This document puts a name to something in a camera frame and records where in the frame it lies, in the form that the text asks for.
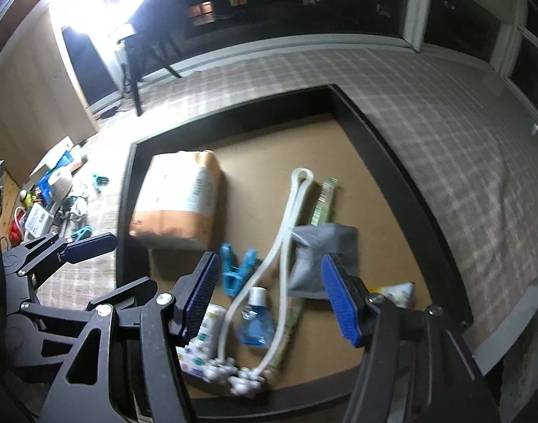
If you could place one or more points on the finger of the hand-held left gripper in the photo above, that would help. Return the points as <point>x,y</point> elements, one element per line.
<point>90,246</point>
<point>123,293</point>

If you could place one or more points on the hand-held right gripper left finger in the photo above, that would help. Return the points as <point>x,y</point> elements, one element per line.
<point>200,299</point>

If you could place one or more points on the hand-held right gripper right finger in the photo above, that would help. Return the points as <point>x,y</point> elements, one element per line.
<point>344,304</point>

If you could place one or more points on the patterned wet wipes pack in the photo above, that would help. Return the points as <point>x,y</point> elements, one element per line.
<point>207,326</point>

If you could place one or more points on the grey foil packet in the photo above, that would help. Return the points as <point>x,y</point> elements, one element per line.
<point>313,255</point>

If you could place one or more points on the small clear blue bottle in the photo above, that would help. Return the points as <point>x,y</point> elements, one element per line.
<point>253,326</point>

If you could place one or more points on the orange white tissue pack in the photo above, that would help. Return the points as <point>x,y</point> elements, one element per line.
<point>176,198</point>

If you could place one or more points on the green patterned tube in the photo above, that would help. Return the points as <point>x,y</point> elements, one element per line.
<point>324,202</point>

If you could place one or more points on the white flexible holder arm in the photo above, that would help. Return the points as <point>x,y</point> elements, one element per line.
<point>291,211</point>

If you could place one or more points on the black storage box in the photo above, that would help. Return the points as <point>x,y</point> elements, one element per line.
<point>260,150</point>

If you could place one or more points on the small snack packet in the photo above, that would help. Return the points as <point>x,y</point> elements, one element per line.
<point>397,293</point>

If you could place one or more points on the teal plastic clip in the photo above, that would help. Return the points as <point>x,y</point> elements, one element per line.
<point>99,181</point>

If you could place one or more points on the white round appliance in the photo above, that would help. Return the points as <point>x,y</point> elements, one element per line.
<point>61,185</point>

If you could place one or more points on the red plastic bag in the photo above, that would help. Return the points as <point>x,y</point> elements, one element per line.
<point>15,229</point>

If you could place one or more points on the blue wipes packet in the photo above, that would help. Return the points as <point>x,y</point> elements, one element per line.
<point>57,163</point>

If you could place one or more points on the light wood panel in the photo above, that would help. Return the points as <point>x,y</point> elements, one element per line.
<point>31,97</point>

